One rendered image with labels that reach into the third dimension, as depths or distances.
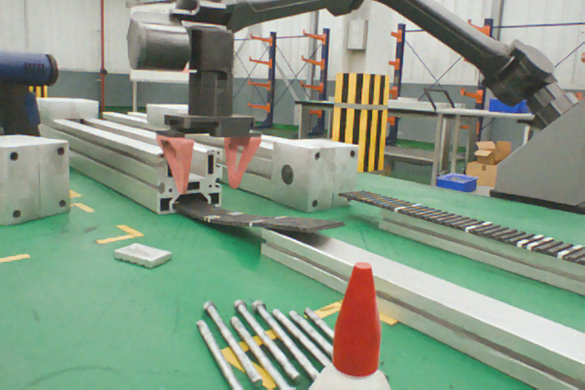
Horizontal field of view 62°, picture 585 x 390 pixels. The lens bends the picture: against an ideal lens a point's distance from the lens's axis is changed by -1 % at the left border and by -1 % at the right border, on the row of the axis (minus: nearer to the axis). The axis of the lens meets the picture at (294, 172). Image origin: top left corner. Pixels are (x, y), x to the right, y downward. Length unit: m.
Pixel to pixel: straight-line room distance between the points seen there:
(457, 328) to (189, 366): 0.19
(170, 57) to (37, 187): 0.24
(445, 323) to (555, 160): 0.64
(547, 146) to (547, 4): 7.73
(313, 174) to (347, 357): 0.54
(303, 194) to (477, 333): 0.41
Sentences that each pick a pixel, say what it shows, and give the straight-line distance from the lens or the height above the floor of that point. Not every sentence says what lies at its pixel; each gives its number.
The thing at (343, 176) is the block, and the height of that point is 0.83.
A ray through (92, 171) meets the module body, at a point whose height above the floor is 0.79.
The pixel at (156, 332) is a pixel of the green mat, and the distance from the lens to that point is 0.38.
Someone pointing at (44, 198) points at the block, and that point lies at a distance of 0.70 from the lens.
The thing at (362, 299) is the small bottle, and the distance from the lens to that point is 0.18.
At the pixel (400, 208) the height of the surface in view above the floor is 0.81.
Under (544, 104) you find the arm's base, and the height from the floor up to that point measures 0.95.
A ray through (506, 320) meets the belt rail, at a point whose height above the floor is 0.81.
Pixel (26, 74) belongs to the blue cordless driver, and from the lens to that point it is 0.95.
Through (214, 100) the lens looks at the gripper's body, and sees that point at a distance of 0.62.
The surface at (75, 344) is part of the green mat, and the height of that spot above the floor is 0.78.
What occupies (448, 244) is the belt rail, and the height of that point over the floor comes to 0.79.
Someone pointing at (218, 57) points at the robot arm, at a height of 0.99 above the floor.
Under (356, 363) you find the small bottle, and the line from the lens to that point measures 0.18.
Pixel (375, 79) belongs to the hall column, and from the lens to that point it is 3.99.
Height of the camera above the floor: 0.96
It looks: 10 degrees down
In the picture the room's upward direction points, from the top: 3 degrees clockwise
